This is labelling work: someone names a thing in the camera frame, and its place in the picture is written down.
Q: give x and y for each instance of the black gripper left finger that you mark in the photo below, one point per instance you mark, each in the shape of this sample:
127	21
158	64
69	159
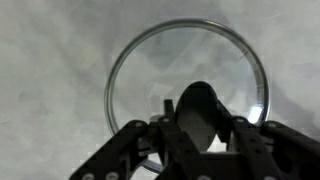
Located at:
129	149

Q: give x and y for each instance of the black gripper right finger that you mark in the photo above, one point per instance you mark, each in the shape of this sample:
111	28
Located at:
272	150

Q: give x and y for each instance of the glass pot lid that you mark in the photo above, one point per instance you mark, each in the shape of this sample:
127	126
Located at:
163	60

